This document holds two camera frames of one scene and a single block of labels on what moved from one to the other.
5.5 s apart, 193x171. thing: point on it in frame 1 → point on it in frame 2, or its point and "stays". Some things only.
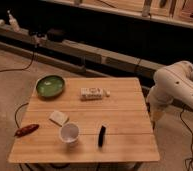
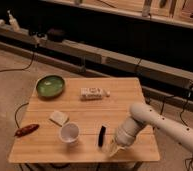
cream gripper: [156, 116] → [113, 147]
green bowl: [50, 86] stays
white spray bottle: [13, 22] stays
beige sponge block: [59, 118] stays
